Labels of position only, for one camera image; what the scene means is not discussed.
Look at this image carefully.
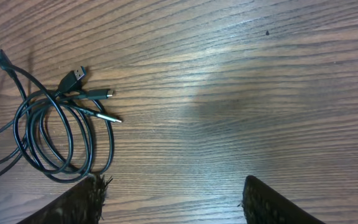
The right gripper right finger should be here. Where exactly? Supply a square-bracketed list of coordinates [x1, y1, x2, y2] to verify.
[241, 175, 324, 224]

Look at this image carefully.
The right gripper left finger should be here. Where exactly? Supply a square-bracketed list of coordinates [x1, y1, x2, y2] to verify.
[19, 174, 113, 224]

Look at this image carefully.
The black USB cable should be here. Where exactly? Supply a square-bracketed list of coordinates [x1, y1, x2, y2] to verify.
[0, 44, 116, 187]
[0, 65, 122, 184]

